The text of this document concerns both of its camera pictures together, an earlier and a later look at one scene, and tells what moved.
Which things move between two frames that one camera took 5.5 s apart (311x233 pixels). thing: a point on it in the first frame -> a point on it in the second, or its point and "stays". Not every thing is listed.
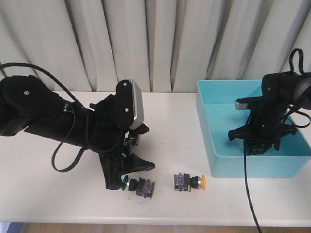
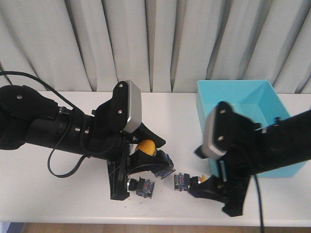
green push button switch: [144, 187] stays
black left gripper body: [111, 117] stays
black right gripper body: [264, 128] -> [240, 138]
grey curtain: [163, 45] stays
